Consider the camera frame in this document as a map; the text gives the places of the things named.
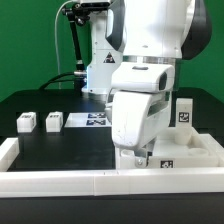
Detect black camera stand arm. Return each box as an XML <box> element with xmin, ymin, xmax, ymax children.
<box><xmin>62</xmin><ymin>6</ymin><xmax>86</xmax><ymax>77</ymax></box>

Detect black cables at base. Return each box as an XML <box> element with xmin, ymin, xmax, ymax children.
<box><xmin>38</xmin><ymin>72</ymin><xmax>88</xmax><ymax>91</ymax></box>

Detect white U-shaped fence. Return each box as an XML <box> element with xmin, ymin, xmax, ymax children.
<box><xmin>0</xmin><ymin>134</ymin><xmax>224</xmax><ymax>198</ymax></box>

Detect white square table top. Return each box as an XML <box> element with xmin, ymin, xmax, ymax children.
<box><xmin>115</xmin><ymin>127</ymin><xmax>224</xmax><ymax>169</ymax></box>

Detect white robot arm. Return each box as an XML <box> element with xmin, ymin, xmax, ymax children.
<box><xmin>81</xmin><ymin>0</ymin><xmax>212</xmax><ymax>168</ymax></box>

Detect white sheet with tags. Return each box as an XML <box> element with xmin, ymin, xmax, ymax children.
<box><xmin>65</xmin><ymin>112</ymin><xmax>111</xmax><ymax>128</ymax></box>

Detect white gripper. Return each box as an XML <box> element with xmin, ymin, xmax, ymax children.
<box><xmin>106</xmin><ymin>62</ymin><xmax>175</xmax><ymax>167</ymax></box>

